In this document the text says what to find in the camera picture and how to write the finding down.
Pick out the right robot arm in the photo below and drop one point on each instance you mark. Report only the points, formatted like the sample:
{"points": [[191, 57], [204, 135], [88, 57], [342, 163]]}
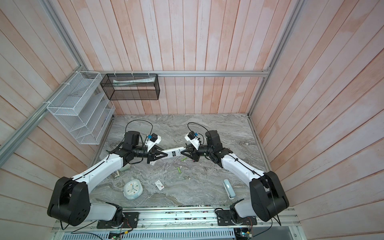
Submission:
{"points": [[268, 197]]}

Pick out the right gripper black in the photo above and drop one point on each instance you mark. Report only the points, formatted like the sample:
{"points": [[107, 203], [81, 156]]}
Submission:
{"points": [[194, 153]]}

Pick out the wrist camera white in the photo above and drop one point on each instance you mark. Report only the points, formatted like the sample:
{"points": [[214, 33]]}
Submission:
{"points": [[193, 139], [152, 140]]}

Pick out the white wire shelf rack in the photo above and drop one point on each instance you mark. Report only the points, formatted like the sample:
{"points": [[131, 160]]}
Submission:
{"points": [[84, 113]]}

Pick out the small white box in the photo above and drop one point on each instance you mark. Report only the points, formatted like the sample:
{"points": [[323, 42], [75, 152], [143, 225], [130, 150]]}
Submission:
{"points": [[159, 185]]}

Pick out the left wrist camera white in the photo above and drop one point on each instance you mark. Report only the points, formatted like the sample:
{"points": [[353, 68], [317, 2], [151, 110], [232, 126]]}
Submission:
{"points": [[152, 140]]}

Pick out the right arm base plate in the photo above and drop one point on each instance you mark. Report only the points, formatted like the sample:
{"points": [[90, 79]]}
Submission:
{"points": [[231, 218]]}

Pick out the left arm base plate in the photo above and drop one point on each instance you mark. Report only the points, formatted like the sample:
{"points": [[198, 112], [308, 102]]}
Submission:
{"points": [[121, 219]]}

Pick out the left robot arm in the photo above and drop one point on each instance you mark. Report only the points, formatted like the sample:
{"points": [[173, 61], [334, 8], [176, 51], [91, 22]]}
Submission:
{"points": [[70, 201]]}

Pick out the white blue alarm clock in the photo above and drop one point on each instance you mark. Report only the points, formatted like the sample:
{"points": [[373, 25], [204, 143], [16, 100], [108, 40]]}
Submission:
{"points": [[133, 189]]}

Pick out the black mesh basket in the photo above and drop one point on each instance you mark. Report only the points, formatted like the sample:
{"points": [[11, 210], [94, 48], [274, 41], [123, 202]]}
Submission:
{"points": [[130, 93]]}

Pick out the white remote control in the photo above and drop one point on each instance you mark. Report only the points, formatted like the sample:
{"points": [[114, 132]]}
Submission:
{"points": [[175, 152]]}

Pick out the paper in black basket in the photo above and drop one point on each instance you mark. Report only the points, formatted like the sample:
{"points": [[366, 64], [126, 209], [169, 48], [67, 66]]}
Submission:
{"points": [[134, 82]]}

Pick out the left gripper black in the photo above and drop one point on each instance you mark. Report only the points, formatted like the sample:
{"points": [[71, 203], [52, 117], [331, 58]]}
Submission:
{"points": [[153, 153]]}

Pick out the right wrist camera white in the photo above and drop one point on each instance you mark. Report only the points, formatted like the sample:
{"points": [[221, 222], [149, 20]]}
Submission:
{"points": [[193, 139]]}

